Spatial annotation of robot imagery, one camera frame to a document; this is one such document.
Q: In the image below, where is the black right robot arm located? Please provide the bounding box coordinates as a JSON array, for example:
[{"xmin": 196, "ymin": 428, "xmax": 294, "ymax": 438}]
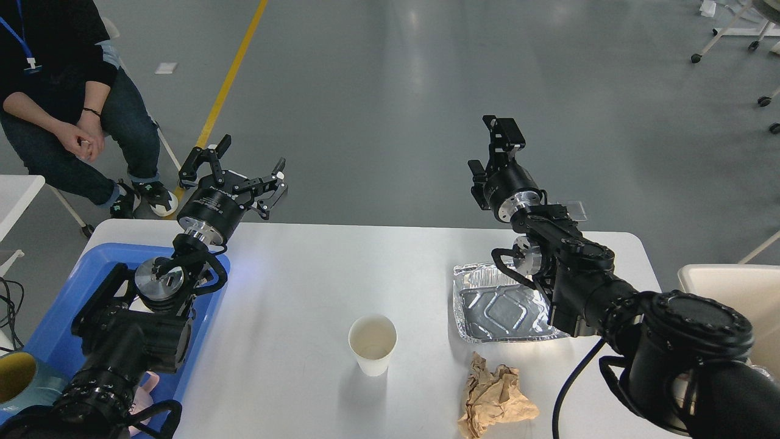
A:
[{"xmin": 468, "ymin": 115, "xmax": 779, "ymax": 438}]

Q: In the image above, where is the white plastic bin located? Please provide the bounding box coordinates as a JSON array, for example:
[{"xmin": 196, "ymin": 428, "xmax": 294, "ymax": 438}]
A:
[{"xmin": 678, "ymin": 264, "xmax": 779, "ymax": 383}]

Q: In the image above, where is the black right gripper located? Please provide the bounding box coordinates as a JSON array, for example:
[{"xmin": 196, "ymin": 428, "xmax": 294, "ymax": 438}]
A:
[{"xmin": 467, "ymin": 115, "xmax": 542, "ymax": 223}]

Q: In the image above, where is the person in dark clothes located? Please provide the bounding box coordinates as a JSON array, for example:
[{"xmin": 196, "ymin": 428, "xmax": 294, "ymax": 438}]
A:
[{"xmin": 1, "ymin": 1, "xmax": 179, "ymax": 219}]

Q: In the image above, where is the crumpled brown paper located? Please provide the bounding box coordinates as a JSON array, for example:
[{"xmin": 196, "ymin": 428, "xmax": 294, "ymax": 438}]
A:
[{"xmin": 457, "ymin": 352, "xmax": 540, "ymax": 438}]

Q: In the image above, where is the white side table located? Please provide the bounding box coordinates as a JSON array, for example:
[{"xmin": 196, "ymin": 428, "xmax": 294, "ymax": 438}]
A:
[{"xmin": 1, "ymin": 174, "xmax": 46, "ymax": 241}]

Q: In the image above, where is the pink ribbed mug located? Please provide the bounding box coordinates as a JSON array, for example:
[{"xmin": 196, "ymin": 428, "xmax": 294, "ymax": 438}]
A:
[{"xmin": 129, "ymin": 371, "xmax": 160, "ymax": 416}]

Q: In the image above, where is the aluminium foil tray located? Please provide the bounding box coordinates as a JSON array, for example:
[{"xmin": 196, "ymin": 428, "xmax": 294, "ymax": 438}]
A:
[{"xmin": 452, "ymin": 262, "xmax": 568, "ymax": 343}]

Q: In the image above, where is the white wheeled chair base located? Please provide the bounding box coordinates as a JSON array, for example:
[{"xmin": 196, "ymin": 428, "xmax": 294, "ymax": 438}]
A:
[{"xmin": 673, "ymin": 17, "xmax": 778, "ymax": 145}]

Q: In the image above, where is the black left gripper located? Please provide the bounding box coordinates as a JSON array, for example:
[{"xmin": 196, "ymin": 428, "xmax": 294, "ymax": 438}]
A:
[{"xmin": 177, "ymin": 134, "xmax": 289, "ymax": 245}]

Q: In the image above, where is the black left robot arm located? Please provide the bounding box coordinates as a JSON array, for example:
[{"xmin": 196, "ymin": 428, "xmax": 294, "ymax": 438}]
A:
[{"xmin": 2, "ymin": 135, "xmax": 288, "ymax": 438}]

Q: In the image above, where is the grey office chair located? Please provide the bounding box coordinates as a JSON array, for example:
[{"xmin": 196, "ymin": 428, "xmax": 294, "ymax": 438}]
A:
[{"xmin": 46, "ymin": 16, "xmax": 183, "ymax": 237}]

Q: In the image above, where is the white paper cup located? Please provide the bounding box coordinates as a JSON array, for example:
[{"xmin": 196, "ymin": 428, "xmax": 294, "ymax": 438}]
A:
[{"xmin": 348, "ymin": 314, "xmax": 398, "ymax": 377}]

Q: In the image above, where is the teal ceramic mug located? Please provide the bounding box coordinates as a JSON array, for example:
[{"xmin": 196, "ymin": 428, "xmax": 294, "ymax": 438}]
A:
[{"xmin": 1, "ymin": 352, "xmax": 69, "ymax": 420}]

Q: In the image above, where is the blue plastic tray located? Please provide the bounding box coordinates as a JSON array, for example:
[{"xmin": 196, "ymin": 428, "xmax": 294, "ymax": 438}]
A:
[{"xmin": 25, "ymin": 243, "xmax": 230, "ymax": 403}]

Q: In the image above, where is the black cable bundle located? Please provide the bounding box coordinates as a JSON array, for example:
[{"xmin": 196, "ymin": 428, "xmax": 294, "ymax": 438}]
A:
[{"xmin": 0, "ymin": 277, "xmax": 25, "ymax": 351}]

